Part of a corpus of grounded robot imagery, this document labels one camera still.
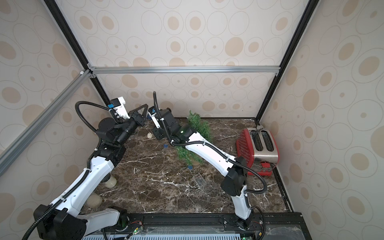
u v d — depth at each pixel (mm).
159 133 662
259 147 831
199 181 857
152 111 626
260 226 727
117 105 570
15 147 530
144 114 652
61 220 368
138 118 587
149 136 833
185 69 925
